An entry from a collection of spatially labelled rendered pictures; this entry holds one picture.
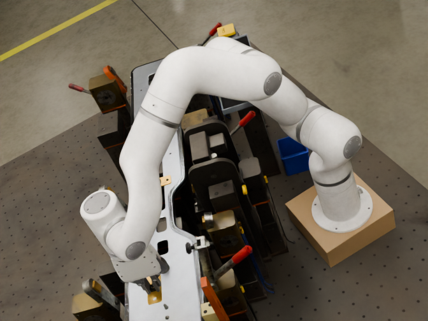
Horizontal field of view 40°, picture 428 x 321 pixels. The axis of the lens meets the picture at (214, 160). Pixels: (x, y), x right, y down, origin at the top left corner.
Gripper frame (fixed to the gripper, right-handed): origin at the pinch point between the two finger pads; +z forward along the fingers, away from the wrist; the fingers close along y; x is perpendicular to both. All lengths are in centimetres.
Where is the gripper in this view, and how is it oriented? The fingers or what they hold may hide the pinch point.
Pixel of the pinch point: (150, 283)
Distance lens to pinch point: 151.5
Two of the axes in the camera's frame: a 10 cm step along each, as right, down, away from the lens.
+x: 1.1, 6.7, -7.3
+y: -9.5, 2.9, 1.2
